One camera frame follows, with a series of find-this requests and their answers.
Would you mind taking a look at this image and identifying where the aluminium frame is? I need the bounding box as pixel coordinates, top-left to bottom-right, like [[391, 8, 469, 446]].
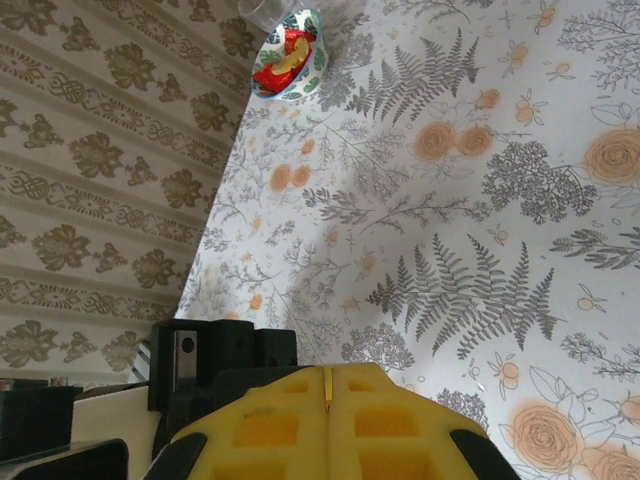
[[127, 343, 152, 385]]

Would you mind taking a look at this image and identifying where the leaf patterned bowl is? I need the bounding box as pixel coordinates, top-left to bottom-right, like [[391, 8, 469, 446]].
[[249, 10, 329, 103]]

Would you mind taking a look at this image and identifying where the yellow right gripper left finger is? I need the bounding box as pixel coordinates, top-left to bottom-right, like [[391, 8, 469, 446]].
[[144, 366, 332, 480]]

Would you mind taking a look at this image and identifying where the red and yellow toy food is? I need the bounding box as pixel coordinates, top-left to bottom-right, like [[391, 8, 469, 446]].
[[252, 27, 319, 94]]

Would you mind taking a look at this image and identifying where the clear drinking glass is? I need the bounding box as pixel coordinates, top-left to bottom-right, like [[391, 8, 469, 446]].
[[237, 0, 321, 31]]

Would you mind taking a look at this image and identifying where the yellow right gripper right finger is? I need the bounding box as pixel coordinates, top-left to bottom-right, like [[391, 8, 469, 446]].
[[329, 362, 521, 480]]

